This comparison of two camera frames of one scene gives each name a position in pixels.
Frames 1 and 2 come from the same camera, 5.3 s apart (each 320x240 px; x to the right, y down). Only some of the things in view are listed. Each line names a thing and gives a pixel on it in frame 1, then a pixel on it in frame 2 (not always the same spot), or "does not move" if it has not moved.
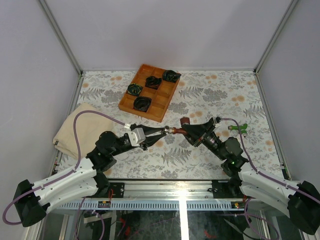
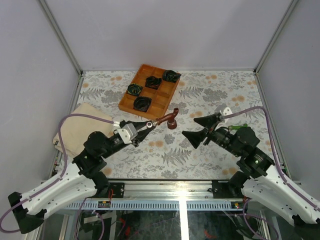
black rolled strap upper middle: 153,82 does not move
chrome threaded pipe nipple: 168,129 to 150,124
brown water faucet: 183,121 to 171,122
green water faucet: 241,128 does not move
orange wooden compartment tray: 148,94 does not move
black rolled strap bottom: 142,103 does not move
